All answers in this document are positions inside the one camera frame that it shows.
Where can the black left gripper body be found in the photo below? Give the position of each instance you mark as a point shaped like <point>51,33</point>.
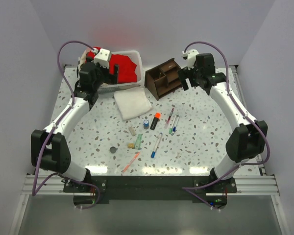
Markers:
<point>101,70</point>

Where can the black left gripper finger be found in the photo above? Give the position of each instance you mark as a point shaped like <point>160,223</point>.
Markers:
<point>116,70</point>
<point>111,79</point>

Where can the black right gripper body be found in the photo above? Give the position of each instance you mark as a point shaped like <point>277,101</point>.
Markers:
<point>192,75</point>

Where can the brown wooden desk organizer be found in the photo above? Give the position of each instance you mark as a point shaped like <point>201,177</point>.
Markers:
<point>163,79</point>

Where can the black orange highlighter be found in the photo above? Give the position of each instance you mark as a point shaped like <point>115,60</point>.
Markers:
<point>155,121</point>

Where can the blue cylindrical stamp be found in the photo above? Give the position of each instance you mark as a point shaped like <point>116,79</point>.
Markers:
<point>146,124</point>

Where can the red clear pen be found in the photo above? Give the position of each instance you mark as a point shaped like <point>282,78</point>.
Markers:
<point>169,118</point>

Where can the blue capped thin pen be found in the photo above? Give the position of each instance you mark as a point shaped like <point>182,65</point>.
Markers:
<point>175,125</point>

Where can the green capped white marker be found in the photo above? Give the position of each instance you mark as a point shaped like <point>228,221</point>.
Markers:
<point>173,124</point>

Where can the blue capped white marker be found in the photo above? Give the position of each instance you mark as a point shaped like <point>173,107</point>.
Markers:
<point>156,145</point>

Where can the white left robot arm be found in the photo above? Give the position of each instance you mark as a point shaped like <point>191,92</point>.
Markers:
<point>49,147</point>

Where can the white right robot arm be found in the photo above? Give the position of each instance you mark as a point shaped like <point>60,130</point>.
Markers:
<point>248,138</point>

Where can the red cloth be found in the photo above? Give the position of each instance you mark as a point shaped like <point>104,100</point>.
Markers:
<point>127,67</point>

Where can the beige cloth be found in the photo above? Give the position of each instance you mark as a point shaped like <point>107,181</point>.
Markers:
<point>82,59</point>

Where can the white plastic basket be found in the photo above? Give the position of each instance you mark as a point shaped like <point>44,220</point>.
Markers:
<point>105,88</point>

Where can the folded white towel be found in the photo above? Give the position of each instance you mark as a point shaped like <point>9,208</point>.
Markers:
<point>132,102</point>

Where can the beige eraser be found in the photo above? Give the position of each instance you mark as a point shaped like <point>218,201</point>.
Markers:
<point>132,131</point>

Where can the green transparent clip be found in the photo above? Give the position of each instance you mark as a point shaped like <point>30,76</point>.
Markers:
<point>138,141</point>

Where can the dark round disc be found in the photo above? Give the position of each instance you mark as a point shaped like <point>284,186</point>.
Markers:
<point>113,150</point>

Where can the orange pink pen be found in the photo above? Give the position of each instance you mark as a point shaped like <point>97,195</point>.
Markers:
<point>130,163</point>

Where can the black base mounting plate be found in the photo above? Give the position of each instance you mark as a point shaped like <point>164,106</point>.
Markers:
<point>103,189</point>

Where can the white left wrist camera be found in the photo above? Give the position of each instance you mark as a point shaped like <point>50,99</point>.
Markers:
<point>102,58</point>

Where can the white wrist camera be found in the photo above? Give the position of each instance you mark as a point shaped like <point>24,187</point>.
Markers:
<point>102,58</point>
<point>190,57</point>

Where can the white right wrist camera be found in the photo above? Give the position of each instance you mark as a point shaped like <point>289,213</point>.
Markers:
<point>190,57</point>

